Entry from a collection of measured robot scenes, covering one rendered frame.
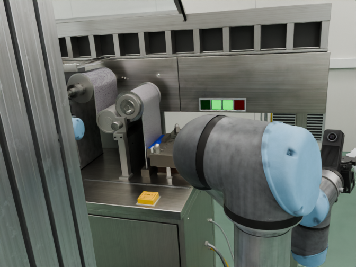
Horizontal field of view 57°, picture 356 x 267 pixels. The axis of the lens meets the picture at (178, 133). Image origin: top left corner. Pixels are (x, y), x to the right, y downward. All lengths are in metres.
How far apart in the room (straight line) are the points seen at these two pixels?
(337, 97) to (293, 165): 3.77
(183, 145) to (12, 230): 0.25
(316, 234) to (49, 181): 0.57
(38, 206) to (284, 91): 1.47
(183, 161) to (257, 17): 1.29
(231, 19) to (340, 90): 2.63
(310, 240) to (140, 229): 0.86
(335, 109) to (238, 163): 3.79
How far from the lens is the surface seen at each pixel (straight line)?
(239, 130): 0.46
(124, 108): 1.57
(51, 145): 0.42
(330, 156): 0.90
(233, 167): 0.44
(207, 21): 1.74
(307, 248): 0.82
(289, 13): 1.71
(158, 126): 1.77
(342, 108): 4.22
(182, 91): 1.81
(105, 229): 1.57
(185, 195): 1.45
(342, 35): 4.09
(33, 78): 0.40
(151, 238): 1.49
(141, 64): 1.86
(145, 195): 1.43
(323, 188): 0.78
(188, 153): 0.48
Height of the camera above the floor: 1.60
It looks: 18 degrees down
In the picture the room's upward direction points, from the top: 4 degrees counter-clockwise
